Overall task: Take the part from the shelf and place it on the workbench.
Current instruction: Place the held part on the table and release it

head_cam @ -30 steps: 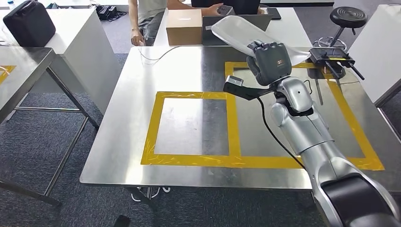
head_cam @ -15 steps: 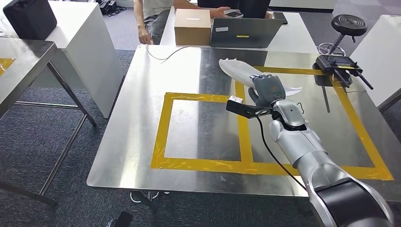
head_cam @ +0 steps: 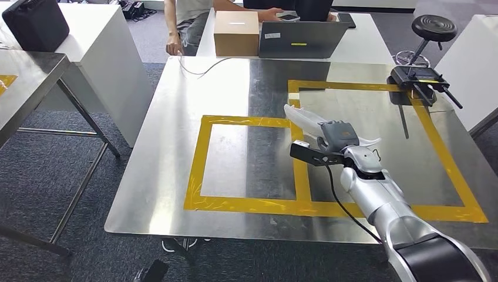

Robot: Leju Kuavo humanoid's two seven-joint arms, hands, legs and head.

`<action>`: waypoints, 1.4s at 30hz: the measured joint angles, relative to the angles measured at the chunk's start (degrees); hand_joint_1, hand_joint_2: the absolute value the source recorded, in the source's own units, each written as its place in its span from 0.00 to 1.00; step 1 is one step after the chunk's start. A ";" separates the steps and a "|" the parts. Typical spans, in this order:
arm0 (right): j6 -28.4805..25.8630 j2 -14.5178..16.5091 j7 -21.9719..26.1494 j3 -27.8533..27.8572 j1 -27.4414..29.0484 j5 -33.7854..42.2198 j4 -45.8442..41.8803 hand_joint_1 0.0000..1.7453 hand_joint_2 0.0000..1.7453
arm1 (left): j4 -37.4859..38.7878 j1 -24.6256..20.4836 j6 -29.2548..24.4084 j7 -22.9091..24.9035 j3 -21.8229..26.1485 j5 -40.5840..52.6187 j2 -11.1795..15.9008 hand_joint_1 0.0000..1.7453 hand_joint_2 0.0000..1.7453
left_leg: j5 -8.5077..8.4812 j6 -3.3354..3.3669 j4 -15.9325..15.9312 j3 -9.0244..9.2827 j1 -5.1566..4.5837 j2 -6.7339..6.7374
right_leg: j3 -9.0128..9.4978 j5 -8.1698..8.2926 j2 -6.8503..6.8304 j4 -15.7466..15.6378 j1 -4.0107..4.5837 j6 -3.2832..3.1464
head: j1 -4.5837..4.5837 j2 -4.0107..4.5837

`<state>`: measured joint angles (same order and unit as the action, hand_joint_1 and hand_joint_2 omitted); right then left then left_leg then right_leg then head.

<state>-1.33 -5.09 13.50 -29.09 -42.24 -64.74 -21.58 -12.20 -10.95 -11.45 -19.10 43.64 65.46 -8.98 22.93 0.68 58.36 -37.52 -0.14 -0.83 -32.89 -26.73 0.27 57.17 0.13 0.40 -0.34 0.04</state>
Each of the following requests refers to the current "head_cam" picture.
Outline black camera cable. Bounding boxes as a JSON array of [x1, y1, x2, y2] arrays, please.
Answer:
[[322, 161, 385, 246]]

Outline black smartphone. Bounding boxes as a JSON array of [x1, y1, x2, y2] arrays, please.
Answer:
[[337, 12, 357, 29]]

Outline brown cardboard box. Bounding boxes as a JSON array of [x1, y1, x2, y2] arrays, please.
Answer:
[[213, 10, 261, 58]]

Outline black round stool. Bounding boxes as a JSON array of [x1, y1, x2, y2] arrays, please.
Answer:
[[393, 14, 459, 68]]

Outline steel workbench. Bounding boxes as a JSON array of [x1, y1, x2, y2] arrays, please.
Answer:
[[0, 49, 122, 258], [103, 56, 498, 269]]

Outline black remote controller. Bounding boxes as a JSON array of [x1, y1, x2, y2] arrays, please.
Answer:
[[386, 65, 464, 111]]

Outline black battery chargers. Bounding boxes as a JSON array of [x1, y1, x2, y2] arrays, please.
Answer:
[[118, 0, 157, 21]]

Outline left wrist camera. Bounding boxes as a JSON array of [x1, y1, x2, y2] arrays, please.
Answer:
[[133, 259, 171, 282]]

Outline yellow tape marking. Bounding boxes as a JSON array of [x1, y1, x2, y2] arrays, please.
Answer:
[[0, 74, 19, 96]]

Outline grey laptop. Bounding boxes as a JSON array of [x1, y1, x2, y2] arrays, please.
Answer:
[[258, 21, 351, 61]]

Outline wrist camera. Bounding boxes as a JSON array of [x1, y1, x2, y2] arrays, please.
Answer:
[[289, 139, 348, 167], [133, 259, 171, 282]]

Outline small yellow table tape square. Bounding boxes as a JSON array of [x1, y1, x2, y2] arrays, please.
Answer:
[[183, 115, 312, 213]]

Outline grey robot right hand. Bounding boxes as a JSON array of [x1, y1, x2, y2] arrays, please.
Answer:
[[317, 120, 361, 154]]

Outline thin grey cable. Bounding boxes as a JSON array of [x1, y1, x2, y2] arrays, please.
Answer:
[[177, 53, 234, 80]]

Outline person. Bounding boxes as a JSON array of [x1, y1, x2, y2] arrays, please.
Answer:
[[163, 0, 287, 58], [243, 0, 338, 23]]

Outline large yellow table tape square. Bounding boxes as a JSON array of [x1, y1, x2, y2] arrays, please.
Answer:
[[287, 79, 489, 224]]

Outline person's hand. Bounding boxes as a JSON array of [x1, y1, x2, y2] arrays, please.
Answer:
[[165, 34, 184, 57], [258, 6, 286, 24]]

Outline white plastic shell part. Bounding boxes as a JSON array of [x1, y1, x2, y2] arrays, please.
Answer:
[[282, 103, 382, 148]]

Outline black carry case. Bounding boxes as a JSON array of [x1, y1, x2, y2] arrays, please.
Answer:
[[1, 0, 71, 53]]

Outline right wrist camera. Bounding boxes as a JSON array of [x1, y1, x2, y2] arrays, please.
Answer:
[[289, 139, 348, 167]]

